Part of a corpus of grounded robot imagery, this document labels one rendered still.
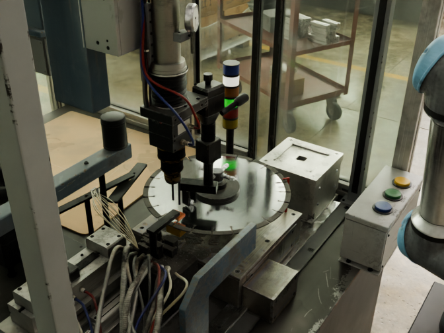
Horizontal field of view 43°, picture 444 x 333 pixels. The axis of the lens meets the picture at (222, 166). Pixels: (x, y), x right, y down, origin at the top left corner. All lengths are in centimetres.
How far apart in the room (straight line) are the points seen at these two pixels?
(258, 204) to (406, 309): 133
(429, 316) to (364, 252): 21
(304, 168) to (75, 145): 84
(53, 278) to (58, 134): 146
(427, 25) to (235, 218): 65
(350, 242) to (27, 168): 101
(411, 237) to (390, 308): 123
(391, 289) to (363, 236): 119
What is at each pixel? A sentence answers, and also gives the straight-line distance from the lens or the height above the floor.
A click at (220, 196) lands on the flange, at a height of 96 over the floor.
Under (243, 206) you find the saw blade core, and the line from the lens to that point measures 130.
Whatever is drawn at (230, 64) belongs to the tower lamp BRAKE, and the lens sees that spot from 153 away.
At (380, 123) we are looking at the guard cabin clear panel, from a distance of 162.
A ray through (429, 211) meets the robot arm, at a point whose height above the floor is 103.
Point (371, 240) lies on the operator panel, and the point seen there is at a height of 84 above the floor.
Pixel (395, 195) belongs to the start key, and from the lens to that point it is 149.
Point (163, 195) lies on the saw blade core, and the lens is 134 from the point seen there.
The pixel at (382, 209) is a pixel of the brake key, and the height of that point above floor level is 91.
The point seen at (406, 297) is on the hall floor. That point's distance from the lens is 258.
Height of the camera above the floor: 169
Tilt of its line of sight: 31 degrees down
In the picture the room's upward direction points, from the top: 1 degrees clockwise
